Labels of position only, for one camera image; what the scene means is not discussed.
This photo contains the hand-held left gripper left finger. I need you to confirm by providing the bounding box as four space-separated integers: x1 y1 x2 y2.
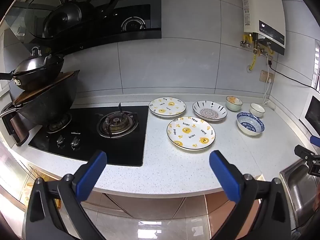
22 150 108 240

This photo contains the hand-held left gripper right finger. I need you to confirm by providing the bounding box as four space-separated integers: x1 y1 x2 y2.
209 150 292 240

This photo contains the blue floral bowl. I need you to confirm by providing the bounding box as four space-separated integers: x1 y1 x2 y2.
237 112 265 136

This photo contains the bear print plate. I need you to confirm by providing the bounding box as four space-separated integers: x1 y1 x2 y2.
167 116 216 151
148 97 187 118

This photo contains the black striped patterned plate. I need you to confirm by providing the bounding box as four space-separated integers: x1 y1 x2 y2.
192 100 228 122

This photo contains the small white bowl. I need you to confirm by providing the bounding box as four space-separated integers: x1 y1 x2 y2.
250 103 265 118

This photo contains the orange flower bowl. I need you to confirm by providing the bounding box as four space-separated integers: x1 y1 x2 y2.
226 96 243 112

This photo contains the white microwave oven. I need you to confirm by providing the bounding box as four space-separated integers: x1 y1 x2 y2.
299 95 320 137

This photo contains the brown cabinet door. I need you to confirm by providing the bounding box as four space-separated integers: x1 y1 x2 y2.
82 192 133 218
172 195 209 220
106 194 185 220
206 192 260 240

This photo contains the stainless steel sink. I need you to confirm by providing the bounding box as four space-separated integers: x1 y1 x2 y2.
279 159 320 230

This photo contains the black glass gas stove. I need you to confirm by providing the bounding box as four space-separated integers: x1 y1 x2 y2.
28 105 149 167

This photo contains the gas burner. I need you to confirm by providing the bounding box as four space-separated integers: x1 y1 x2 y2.
46 112 73 133
96 102 139 138

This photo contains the window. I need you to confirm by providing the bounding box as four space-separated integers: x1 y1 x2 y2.
312 40 320 90

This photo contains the glass door cabinet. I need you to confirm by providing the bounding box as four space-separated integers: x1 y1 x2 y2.
0 142 60 230

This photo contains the large black wok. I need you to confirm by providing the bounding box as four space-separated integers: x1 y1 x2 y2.
0 70 80 125

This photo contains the wooden wok lid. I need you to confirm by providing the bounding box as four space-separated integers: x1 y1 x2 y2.
14 70 75 105

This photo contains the black frying pan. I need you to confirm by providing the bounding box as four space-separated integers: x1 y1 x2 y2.
0 55 65 91

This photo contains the white water heater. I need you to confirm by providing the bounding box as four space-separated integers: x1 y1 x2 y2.
239 0 286 56

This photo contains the black power cable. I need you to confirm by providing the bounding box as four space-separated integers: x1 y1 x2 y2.
267 59 318 89

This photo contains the white power cable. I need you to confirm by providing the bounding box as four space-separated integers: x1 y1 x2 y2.
264 77 275 105

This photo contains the beige wall outlet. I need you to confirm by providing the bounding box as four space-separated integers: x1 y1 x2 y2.
260 70 275 83

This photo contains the yellow gas hose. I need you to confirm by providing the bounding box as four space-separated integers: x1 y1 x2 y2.
248 34 260 71

